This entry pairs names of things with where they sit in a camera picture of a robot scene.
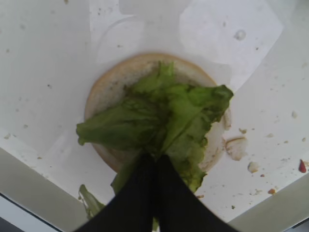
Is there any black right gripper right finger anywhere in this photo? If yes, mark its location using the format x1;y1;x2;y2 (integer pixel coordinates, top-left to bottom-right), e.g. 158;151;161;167
154;155;236;232

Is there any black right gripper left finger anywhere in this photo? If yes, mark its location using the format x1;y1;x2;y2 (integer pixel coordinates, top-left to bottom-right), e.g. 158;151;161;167
77;154;155;232

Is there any bread crumb piece on tray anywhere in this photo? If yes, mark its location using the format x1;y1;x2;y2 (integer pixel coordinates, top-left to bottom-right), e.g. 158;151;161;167
225;137;248;161

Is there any white metal tray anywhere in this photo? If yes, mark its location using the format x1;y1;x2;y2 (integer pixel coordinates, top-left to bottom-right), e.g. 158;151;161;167
0;0;309;232

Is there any green lettuce leaf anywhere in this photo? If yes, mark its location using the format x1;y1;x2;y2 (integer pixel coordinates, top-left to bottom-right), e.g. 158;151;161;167
76;60;234;225

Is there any bottom bun half on tray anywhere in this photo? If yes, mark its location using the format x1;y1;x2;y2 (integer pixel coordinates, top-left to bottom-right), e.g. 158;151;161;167
84;53;231;172

